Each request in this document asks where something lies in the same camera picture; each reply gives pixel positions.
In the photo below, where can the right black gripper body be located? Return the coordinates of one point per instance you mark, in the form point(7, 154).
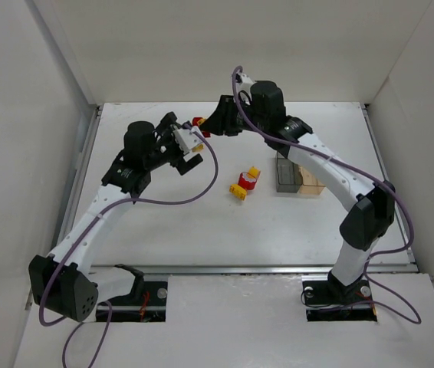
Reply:
point(224, 116)

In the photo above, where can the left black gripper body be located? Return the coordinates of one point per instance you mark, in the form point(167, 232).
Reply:
point(176, 143)

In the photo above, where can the red long lego brick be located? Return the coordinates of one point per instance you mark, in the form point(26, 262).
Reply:
point(203, 132)

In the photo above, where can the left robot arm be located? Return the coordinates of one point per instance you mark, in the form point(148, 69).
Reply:
point(63, 281)

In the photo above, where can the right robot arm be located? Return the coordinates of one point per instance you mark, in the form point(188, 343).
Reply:
point(369, 205)

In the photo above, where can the yellow curved lego brick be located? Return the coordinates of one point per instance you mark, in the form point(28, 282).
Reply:
point(238, 191)

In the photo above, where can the yellow rounded lego brick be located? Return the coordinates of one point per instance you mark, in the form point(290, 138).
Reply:
point(254, 173)

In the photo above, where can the grey transparent container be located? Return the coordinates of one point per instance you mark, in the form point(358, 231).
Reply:
point(287, 175)

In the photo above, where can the orange transparent container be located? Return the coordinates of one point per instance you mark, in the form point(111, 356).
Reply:
point(310, 185)

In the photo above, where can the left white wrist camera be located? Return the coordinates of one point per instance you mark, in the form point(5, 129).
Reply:
point(188, 139)

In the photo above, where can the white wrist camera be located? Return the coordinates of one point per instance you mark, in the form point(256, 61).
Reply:
point(188, 139)
point(244, 82)

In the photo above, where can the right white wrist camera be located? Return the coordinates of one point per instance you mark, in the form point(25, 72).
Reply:
point(244, 82)

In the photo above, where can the aluminium rail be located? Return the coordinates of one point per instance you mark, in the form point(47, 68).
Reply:
point(211, 270)

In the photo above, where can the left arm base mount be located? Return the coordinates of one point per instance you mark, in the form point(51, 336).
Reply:
point(147, 305)

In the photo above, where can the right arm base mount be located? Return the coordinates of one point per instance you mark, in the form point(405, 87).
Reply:
point(323, 305)

